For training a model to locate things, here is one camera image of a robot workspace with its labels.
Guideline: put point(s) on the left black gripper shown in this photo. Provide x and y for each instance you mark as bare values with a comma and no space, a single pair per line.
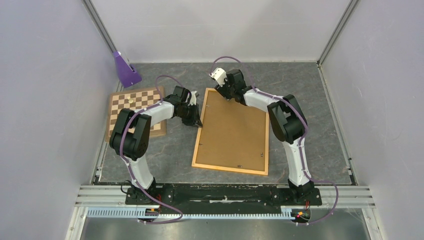
195,120

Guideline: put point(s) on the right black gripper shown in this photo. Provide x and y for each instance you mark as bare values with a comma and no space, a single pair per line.
222,91

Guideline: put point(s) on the wooden picture frame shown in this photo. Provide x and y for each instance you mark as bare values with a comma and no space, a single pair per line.
195,149

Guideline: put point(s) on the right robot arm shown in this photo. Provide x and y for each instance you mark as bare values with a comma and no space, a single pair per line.
288,123

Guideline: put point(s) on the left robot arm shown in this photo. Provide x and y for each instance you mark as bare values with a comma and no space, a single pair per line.
131,134

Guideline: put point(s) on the wooden chessboard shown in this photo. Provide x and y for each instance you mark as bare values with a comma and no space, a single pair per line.
143,98

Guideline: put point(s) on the purple plastic stand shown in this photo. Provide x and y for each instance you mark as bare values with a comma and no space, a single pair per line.
127,74

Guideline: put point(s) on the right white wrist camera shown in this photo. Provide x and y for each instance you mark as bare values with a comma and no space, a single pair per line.
219,75

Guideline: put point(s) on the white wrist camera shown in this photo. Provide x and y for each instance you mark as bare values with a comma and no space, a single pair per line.
219,75
193,98

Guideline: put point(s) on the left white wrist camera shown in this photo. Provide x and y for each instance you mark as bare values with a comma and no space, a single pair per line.
193,98

